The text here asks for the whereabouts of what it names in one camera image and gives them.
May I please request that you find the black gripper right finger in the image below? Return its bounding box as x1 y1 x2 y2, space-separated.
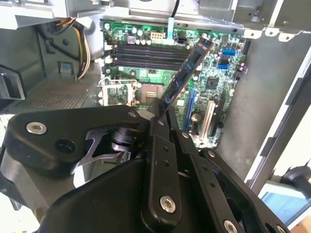
169 110 291 233

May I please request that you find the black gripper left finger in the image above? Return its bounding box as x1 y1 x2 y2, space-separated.
4 98 183 223

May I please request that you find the dark RAM stick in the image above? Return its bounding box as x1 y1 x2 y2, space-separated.
162 36 215 113

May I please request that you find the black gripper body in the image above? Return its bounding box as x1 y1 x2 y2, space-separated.
40 159 214 233

